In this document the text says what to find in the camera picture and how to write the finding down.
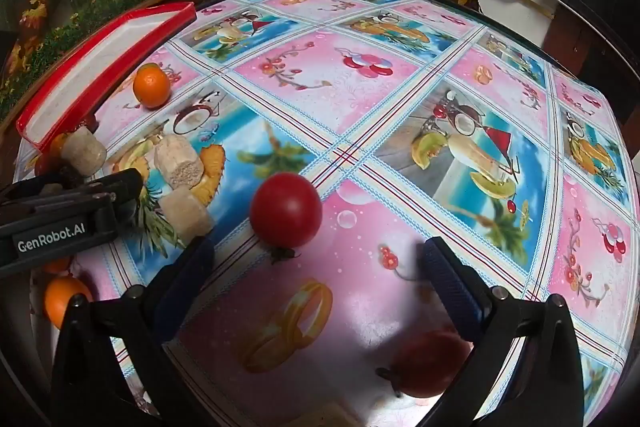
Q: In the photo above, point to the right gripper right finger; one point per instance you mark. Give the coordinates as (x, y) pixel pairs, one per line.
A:
(524, 368)

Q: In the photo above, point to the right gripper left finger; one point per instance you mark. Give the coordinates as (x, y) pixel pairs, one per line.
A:
(88, 388)

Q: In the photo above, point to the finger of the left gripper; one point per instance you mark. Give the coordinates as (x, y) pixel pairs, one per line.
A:
(121, 186)

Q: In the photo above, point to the small orange tangerine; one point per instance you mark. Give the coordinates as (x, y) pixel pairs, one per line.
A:
(58, 294)

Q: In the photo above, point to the large red tomato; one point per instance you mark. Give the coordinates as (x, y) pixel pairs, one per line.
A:
(286, 211)

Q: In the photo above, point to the red rimmed white tray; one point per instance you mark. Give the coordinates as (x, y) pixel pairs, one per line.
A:
(76, 87)

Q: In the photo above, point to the colourful fruit print tablecloth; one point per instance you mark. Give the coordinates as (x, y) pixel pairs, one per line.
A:
(411, 120)

